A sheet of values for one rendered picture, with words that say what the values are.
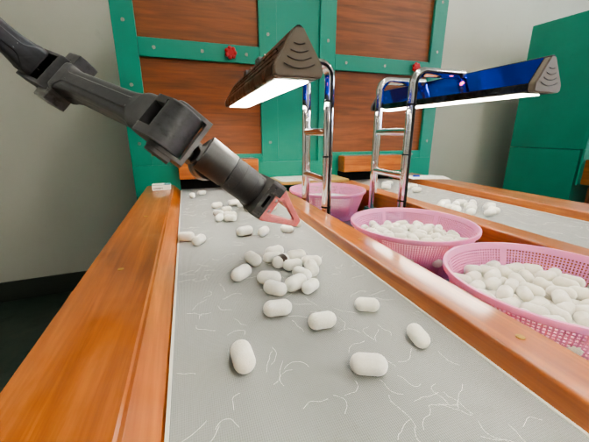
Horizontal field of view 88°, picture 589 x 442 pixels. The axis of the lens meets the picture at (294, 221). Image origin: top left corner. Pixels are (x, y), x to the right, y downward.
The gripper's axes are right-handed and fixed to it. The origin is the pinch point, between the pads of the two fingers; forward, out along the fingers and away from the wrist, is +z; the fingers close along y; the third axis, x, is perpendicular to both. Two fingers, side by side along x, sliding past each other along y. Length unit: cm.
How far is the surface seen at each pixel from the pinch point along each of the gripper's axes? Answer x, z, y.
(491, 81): -55, 24, 9
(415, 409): 6.4, 2.6, -34.8
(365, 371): 7.1, 0.1, -30.7
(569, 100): -198, 175, 111
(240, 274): 11.3, -5.6, -8.2
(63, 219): 82, -46, 162
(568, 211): -46, 62, -1
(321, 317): 6.9, -0.8, -22.7
